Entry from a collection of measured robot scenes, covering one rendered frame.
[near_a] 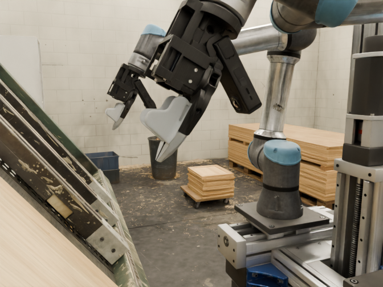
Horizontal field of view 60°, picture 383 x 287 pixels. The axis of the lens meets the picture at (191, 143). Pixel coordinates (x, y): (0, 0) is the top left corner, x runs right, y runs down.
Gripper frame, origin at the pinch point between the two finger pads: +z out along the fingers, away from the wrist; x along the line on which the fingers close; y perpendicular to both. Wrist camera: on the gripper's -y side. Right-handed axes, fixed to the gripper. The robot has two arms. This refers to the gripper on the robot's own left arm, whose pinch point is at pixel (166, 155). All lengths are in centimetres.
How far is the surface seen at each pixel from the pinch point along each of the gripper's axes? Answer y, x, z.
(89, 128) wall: -39, -556, 46
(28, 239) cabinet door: 9.5, -25.6, 28.2
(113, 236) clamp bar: -16, -58, 34
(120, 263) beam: -21, -55, 40
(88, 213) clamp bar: -5, -58, 29
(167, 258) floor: -113, -212, 92
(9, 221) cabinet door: 14.1, -26.2, 26.1
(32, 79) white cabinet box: 60, -414, 9
